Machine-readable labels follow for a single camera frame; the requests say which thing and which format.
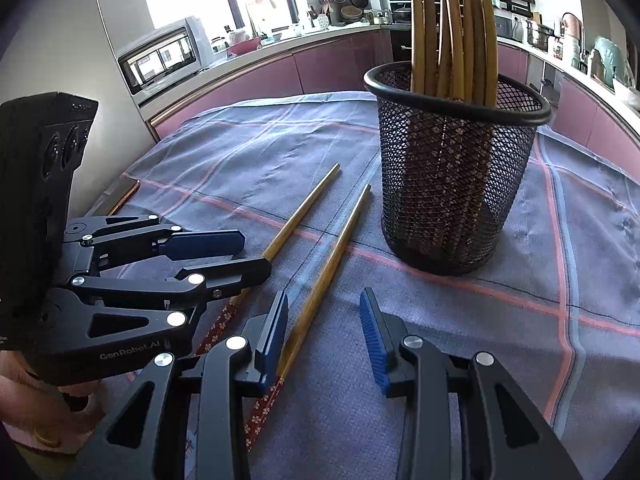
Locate patterned-end wooden chopstick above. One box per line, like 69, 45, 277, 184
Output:
195, 162, 342, 356
243, 183, 374, 439

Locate long pink base cabinets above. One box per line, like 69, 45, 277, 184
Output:
149, 29, 397, 142

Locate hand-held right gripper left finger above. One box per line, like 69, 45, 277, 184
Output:
65, 290, 291, 480

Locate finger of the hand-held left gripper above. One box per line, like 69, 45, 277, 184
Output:
47, 258, 273, 347
64, 214, 246, 271

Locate red basin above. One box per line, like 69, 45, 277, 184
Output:
227, 37, 261, 59

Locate bundle of wooden chopsticks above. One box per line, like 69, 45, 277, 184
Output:
406, 0, 501, 111

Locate person's left hand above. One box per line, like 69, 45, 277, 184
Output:
0, 351, 104, 454

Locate copper kettle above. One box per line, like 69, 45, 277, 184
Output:
559, 12, 586, 41

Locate pink kitchen island cabinets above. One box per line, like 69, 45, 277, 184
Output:
497, 42, 640, 152

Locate black mesh utensil holder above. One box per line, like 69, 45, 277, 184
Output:
363, 61, 553, 277

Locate stainless steel stock pot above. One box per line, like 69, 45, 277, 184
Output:
524, 19, 554, 51

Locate black built-in oven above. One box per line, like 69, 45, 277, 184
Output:
389, 25, 414, 64

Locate white countertop oven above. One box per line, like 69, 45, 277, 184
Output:
117, 17, 214, 96

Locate kitchen faucet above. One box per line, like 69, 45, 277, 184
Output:
247, 0, 279, 37

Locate blue plaid tablecloth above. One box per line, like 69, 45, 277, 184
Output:
75, 91, 640, 480

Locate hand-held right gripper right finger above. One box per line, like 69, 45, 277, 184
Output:
359, 287, 584, 480

